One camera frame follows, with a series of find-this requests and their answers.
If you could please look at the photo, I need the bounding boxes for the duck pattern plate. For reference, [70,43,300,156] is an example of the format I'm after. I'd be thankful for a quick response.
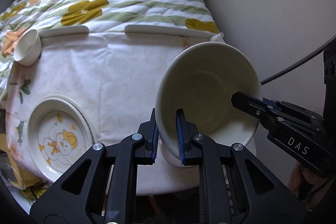
[27,94,94,183]

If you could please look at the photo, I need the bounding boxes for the cream round bowl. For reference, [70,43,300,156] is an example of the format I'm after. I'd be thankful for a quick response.
[155,42,262,168]

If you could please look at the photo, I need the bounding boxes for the person's right hand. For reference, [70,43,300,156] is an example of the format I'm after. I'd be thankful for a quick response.
[288,162,334,210]

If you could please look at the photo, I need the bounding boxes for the yellow centre plate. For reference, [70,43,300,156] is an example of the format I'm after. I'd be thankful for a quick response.
[1,133,49,204]

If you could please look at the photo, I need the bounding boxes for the white floral tablecloth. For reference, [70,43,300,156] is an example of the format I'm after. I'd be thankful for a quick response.
[2,33,202,176]

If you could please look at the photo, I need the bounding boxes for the white ribbed small bowl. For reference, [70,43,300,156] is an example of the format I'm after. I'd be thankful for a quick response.
[13,30,42,67]

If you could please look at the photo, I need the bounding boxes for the floral green striped quilt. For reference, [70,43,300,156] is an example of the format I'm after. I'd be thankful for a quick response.
[1,0,219,102]

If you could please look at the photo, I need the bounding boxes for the black cable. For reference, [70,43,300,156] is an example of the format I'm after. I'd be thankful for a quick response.
[260,35,336,85]

